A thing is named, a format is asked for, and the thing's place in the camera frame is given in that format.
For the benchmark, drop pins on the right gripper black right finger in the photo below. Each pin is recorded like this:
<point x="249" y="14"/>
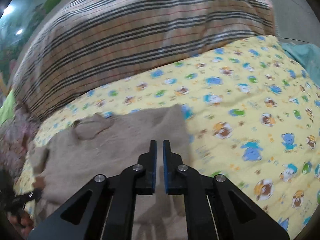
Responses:
<point x="215" y="208"/>

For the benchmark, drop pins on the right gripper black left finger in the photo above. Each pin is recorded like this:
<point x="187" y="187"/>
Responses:
<point x="103" y="208"/>

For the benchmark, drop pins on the beige knit sweater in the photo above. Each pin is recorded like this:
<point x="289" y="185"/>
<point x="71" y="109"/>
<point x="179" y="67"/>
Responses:
<point x="99" y="145"/>

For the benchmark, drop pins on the person's left hand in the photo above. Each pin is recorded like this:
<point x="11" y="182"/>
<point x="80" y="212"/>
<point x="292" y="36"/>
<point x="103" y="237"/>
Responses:
<point x="23" y="221"/>

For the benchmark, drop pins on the floral ruffled pillow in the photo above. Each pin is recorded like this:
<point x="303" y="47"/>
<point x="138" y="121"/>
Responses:
<point x="16" y="133"/>

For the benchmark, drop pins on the green blanket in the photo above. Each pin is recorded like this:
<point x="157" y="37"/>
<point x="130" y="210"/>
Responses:
<point x="8" y="108"/>

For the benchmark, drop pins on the yellow bear print quilt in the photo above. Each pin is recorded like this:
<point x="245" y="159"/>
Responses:
<point x="252" y="114"/>

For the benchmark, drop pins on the teal cloth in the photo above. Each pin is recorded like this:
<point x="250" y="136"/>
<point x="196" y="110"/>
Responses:
<point x="307" y="55"/>

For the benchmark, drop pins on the plaid beige blanket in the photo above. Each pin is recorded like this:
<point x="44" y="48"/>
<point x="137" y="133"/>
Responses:
<point x="89" y="43"/>

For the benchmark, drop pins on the framed landscape painting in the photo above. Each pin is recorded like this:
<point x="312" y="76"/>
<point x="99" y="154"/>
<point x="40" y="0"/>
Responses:
<point x="18" y="22"/>

